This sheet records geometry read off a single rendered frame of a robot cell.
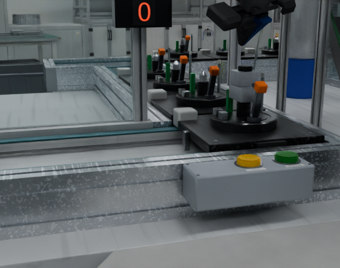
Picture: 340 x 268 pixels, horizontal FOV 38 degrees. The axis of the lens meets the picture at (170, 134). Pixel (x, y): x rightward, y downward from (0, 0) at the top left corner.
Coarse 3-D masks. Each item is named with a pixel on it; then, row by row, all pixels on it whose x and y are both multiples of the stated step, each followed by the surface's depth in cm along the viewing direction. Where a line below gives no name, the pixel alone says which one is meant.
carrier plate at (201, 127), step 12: (192, 120) 109; (204, 120) 109; (288, 120) 108; (192, 132) 99; (204, 132) 98; (216, 132) 98; (228, 132) 98; (264, 132) 98; (276, 132) 98; (288, 132) 98; (300, 132) 98; (312, 132) 98; (204, 144) 93; (216, 144) 91; (228, 144) 91; (240, 144) 92; (252, 144) 92; (288, 144) 95; (300, 144) 95
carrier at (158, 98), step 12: (204, 72) 126; (192, 84) 130; (204, 84) 126; (156, 96) 132; (168, 96) 136; (180, 96) 125; (192, 96) 125; (204, 96) 125; (216, 96) 125; (168, 108) 121; (204, 108) 120; (264, 108) 120
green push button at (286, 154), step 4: (280, 152) 85; (284, 152) 85; (288, 152) 85; (292, 152) 85; (276, 156) 83; (280, 156) 83; (284, 156) 82; (288, 156) 82; (292, 156) 82; (296, 156) 83; (276, 160) 83; (280, 160) 83; (284, 160) 82; (288, 160) 82; (292, 160) 82; (296, 160) 83
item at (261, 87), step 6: (252, 84) 97; (258, 84) 94; (264, 84) 94; (258, 90) 94; (264, 90) 94; (258, 96) 95; (258, 102) 96; (252, 108) 98; (258, 108) 97; (252, 114) 98; (258, 114) 98
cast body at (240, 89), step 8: (232, 72) 102; (240, 72) 99; (248, 72) 100; (256, 72) 100; (232, 80) 103; (240, 80) 100; (248, 80) 100; (256, 80) 101; (232, 88) 103; (240, 88) 99; (248, 88) 99; (232, 96) 103; (240, 96) 99; (248, 96) 100
